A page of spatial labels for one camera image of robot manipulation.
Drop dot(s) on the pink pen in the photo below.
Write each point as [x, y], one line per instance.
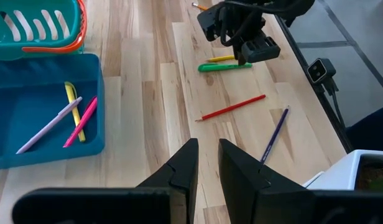
[81, 123]

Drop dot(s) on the dark blue seat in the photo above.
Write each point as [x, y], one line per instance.
[371, 130]

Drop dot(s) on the lilac pen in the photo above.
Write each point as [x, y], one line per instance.
[48, 126]

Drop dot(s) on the white hexagonal planter pot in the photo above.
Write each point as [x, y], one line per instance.
[334, 174]

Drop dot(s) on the blue plastic bin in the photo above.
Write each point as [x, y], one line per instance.
[48, 68]

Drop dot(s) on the red pencil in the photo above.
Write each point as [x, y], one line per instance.
[232, 108]

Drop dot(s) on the green pen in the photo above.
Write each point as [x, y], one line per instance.
[222, 67]

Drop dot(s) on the black aluminium table frame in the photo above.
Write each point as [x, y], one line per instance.
[316, 90]

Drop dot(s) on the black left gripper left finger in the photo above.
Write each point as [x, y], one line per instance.
[179, 186]

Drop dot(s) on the dark blue pencil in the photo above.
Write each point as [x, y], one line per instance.
[275, 135]

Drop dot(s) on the green basket with orange rim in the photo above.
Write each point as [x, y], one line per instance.
[36, 43]

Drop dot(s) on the black table-level camera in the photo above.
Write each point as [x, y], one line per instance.
[319, 70]

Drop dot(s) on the yellow pencil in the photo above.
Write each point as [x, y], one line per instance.
[221, 58]

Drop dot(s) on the orange pencil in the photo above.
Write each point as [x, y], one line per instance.
[199, 6]

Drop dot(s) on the green cactus plant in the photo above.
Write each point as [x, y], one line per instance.
[379, 183]

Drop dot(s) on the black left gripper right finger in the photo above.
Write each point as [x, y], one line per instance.
[250, 193]

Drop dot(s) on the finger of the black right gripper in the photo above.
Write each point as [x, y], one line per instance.
[240, 59]

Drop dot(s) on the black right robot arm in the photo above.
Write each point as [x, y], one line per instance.
[288, 7]

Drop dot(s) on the yellow pen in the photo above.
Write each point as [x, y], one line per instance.
[76, 118]

